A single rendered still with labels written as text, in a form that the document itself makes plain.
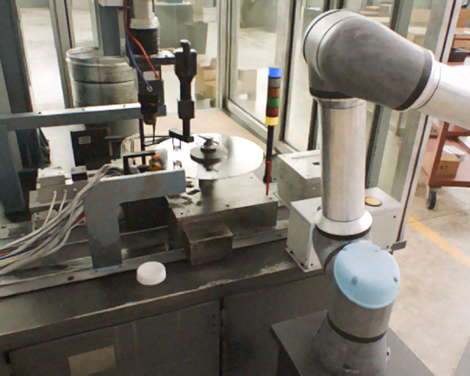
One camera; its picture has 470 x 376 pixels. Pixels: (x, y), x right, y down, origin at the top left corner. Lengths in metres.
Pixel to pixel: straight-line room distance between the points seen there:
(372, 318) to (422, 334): 1.38
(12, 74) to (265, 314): 1.12
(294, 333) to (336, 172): 0.37
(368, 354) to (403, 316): 1.37
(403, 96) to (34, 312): 0.87
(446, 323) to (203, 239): 1.47
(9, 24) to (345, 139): 1.16
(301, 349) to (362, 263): 0.24
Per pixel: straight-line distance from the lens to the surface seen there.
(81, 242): 1.30
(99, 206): 1.09
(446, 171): 3.26
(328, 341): 0.93
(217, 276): 1.14
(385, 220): 1.24
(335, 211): 0.90
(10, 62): 1.66
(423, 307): 2.38
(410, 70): 0.68
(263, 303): 1.25
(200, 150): 1.29
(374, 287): 0.82
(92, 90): 1.84
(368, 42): 0.68
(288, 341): 0.99
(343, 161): 0.84
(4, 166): 1.45
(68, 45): 2.21
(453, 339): 2.27
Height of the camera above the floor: 1.46
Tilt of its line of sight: 27 degrees down
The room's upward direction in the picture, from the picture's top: 2 degrees clockwise
